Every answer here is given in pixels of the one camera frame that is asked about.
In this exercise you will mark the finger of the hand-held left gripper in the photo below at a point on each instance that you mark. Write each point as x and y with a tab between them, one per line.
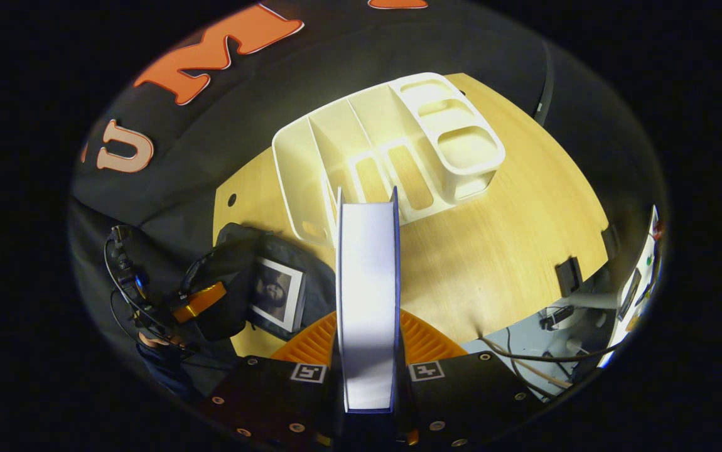
201	301

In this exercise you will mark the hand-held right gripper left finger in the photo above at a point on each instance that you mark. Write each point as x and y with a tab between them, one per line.
260	402

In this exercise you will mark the white plastic bookshelf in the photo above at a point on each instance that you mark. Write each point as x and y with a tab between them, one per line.
298	176

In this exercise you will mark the black backdrop stand pole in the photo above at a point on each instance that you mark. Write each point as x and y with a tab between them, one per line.
546	75

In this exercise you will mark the black schoolbag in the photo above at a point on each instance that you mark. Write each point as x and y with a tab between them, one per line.
229	276

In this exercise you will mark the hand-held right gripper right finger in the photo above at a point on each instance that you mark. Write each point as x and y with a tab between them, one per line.
468	402

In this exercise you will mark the blue spine book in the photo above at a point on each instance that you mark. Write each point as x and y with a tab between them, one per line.
367	301

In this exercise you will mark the white portrait cover book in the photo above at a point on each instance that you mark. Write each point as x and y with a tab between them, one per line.
279	292

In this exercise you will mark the white panel with coloured marks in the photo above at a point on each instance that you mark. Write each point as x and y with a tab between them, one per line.
640	276

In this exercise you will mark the black table clamp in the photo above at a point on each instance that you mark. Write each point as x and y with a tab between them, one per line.
609	242
568	276

